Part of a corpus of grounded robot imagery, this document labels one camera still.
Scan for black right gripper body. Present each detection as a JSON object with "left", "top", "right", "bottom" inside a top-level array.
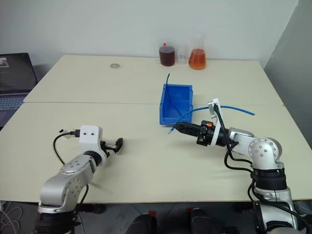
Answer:
[{"left": 195, "top": 119, "right": 216, "bottom": 147}]

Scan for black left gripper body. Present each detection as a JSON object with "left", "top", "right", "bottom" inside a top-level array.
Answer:
[{"left": 100, "top": 140, "right": 117, "bottom": 156}]

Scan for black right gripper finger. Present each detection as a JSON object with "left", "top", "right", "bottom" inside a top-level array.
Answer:
[
  {"left": 174, "top": 121, "right": 203, "bottom": 131},
  {"left": 175, "top": 127, "right": 201, "bottom": 138}
]

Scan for long blue cable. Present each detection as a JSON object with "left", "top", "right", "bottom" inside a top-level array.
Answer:
[{"left": 166, "top": 105, "right": 256, "bottom": 136}]

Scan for blue plastic bin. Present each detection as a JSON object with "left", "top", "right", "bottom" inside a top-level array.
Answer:
[{"left": 159, "top": 83, "right": 195, "bottom": 126}]

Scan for flask with orange liquid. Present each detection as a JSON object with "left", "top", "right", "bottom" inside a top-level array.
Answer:
[{"left": 188, "top": 33, "right": 208, "bottom": 71}]

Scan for small empty glass beaker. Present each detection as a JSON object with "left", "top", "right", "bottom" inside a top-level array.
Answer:
[{"left": 176, "top": 43, "right": 190, "bottom": 65}]

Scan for beaker with dark red liquid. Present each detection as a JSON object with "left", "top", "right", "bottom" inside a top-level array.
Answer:
[{"left": 158, "top": 38, "right": 176, "bottom": 67}]

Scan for dark rounded shape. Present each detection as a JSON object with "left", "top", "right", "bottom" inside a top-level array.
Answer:
[{"left": 126, "top": 210, "right": 158, "bottom": 234}]

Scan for grey laptop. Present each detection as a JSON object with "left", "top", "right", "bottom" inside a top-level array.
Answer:
[{"left": 0, "top": 52, "right": 39, "bottom": 131}]

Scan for grey partition panel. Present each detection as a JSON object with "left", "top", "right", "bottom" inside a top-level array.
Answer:
[{"left": 263, "top": 0, "right": 312, "bottom": 137}]

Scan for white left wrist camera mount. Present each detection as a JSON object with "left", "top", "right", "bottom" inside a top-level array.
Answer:
[{"left": 79, "top": 125, "right": 103, "bottom": 152}]

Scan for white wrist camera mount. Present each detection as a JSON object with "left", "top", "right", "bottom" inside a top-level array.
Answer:
[
  {"left": 79, "top": 125, "right": 103, "bottom": 152},
  {"left": 207, "top": 97, "right": 226, "bottom": 148}
]

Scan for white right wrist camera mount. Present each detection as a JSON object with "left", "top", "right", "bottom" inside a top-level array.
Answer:
[{"left": 207, "top": 97, "right": 226, "bottom": 148}]

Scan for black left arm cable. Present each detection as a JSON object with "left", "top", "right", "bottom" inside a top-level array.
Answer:
[{"left": 53, "top": 129, "right": 90, "bottom": 234}]

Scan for white cables on floor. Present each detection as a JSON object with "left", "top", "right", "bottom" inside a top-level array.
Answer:
[{"left": 0, "top": 201, "right": 24, "bottom": 234}]

